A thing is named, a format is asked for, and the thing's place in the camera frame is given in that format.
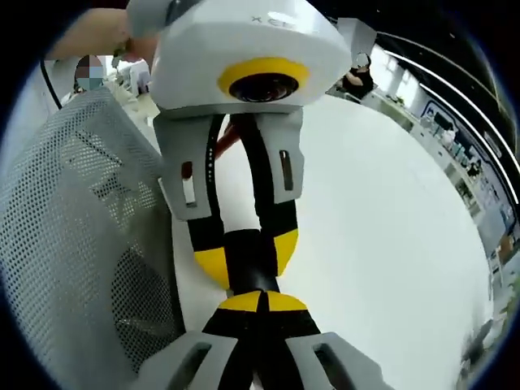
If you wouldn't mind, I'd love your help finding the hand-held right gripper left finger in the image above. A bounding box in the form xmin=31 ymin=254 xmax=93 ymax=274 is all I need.
xmin=136 ymin=290 xmax=266 ymax=390

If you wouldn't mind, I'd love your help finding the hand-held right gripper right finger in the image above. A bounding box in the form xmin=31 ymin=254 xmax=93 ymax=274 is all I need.
xmin=265 ymin=290 xmax=394 ymax=390

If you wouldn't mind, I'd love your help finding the black remote control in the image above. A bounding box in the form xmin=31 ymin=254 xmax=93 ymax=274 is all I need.
xmin=224 ymin=228 xmax=282 ymax=294

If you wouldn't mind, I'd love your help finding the person's left hand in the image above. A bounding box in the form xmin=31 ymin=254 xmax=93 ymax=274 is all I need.
xmin=119 ymin=34 xmax=160 ymax=66

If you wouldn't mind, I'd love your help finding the grey mesh office chair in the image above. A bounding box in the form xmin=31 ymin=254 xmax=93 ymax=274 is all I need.
xmin=0 ymin=86 xmax=186 ymax=390

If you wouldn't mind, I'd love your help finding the long curved ceiling light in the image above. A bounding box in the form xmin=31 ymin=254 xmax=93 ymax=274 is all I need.
xmin=419 ymin=83 xmax=520 ymax=168

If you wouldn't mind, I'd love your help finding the white ceiling air vent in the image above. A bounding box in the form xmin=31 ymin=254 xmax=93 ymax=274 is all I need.
xmin=483 ymin=132 xmax=504 ymax=158

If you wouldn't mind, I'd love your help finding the black cable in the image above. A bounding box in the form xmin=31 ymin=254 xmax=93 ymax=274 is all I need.
xmin=39 ymin=59 xmax=64 ymax=111

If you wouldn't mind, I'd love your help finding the thin curved ceiling rail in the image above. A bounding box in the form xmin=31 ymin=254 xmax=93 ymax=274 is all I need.
xmin=376 ymin=32 xmax=507 ymax=125

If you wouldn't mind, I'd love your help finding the blue display wall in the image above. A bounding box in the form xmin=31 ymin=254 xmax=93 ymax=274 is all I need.
xmin=418 ymin=99 xmax=520 ymax=245

